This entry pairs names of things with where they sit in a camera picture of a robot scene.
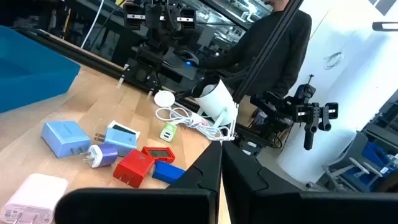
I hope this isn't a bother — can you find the red wall charger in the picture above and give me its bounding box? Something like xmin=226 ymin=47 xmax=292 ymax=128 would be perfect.
xmin=113 ymin=149 xmax=155 ymax=189

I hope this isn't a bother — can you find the black robot arm with handles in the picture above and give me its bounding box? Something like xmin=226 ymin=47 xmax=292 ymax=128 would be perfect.
xmin=250 ymin=74 xmax=340 ymax=152

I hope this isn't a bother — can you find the light blue charger with display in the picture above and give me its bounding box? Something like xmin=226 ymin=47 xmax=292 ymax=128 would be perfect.
xmin=94 ymin=120 xmax=141 ymax=157

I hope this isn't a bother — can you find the green and white charger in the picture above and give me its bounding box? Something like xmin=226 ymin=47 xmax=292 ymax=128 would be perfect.
xmin=159 ymin=122 xmax=178 ymax=143

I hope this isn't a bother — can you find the light blue wall charger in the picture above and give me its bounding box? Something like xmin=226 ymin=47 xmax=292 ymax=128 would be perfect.
xmin=41 ymin=120 xmax=91 ymax=159

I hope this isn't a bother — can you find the teal blue storage bin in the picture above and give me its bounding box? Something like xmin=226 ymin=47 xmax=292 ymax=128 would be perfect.
xmin=0 ymin=25 xmax=81 ymax=114

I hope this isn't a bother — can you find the dark blue charger block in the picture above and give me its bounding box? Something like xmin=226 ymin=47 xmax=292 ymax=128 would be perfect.
xmin=151 ymin=161 xmax=187 ymax=184

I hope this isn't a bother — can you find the white round wireless charger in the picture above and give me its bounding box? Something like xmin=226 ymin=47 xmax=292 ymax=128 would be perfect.
xmin=154 ymin=90 xmax=176 ymax=109

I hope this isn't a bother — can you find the pink wall charger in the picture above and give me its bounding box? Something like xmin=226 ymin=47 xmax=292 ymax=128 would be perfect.
xmin=0 ymin=173 xmax=69 ymax=224

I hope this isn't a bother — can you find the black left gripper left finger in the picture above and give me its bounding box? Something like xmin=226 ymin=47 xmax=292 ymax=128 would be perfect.
xmin=54 ymin=141 xmax=223 ymax=224

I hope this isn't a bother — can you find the white coiled cable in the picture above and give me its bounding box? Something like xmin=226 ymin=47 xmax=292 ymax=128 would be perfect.
xmin=154 ymin=102 xmax=239 ymax=142

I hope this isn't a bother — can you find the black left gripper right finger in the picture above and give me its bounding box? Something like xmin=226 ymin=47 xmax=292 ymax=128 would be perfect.
xmin=222 ymin=141 xmax=398 ymax=224

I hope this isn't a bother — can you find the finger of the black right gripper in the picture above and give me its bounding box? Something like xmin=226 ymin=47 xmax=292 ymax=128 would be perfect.
xmin=123 ymin=2 xmax=146 ymax=31
xmin=177 ymin=8 xmax=197 ymax=31

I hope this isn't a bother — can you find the thick white cable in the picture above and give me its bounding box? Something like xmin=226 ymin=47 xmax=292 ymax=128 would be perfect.
xmin=80 ymin=0 xmax=105 ymax=50

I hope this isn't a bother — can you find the black computer mouse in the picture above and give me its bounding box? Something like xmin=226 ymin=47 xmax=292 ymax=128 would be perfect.
xmin=174 ymin=49 xmax=200 ymax=68

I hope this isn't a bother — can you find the person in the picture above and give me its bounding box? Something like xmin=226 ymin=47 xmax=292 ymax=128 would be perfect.
xmin=198 ymin=0 xmax=313 ymax=100

